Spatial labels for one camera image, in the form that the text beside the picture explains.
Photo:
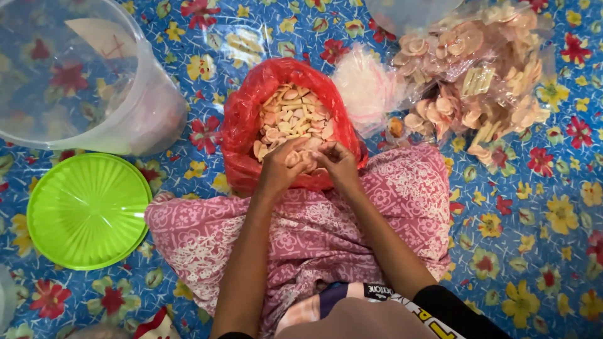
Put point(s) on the person's right hand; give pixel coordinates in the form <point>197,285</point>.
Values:
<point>343,167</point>

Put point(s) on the person's left hand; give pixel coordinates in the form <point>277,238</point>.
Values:
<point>275,169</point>

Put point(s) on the person's right fingers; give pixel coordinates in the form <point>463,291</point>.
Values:
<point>327,151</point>

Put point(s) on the person's left fingers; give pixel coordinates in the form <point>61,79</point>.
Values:
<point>294,147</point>

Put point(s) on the small clear cracker packet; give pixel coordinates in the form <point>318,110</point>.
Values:
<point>306,162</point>

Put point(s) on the heap of loose crackers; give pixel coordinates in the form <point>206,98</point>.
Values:
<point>292,117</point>

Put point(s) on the red plastic bag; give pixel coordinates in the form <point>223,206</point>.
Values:
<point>245,117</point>

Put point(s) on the stack of empty zip bags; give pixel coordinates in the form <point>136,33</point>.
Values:
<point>367,89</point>

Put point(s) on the pink patterned skirt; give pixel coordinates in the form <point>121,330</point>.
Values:
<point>306,235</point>

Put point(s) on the heap of packed cracker bags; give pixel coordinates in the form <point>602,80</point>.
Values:
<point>471,80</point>

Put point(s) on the person's printed shirt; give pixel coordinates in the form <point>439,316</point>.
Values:
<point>386,315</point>

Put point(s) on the blue floral plastic mat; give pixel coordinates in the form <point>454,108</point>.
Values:
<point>518,226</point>

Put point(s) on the green plastic lid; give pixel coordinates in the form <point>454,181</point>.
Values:
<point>87,212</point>

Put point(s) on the white paper label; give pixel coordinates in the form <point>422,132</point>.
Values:
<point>106,37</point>

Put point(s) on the red and white cloth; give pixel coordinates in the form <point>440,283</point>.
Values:
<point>158,326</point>

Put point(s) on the large clear plastic bucket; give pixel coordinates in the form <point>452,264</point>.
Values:
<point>70,80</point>

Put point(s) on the clear plastic jar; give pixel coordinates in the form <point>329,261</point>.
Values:
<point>6,296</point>

